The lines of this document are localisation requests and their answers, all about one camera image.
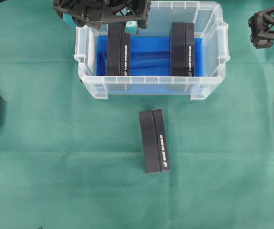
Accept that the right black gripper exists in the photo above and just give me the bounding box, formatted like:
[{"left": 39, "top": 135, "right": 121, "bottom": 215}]
[{"left": 248, "top": 6, "right": 274, "bottom": 49}]

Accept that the clear plastic storage case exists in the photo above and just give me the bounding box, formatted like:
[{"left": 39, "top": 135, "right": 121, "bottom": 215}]
[{"left": 74, "top": 1, "right": 230, "bottom": 100}]

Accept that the green table cloth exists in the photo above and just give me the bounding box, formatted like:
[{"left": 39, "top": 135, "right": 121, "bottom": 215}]
[{"left": 0, "top": 0, "right": 274, "bottom": 229}]

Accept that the blue foam liner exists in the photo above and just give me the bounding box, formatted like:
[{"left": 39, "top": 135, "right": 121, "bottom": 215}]
[{"left": 95, "top": 35, "right": 205, "bottom": 94}]

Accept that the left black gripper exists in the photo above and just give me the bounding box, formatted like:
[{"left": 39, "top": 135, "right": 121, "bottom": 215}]
[{"left": 53, "top": 0, "right": 151, "bottom": 34}]

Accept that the black camera box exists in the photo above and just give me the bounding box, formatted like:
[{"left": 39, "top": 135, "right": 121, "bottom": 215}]
[
  {"left": 139, "top": 109, "right": 171, "bottom": 174},
  {"left": 170, "top": 22, "right": 195, "bottom": 77},
  {"left": 107, "top": 23, "right": 131, "bottom": 76}
]

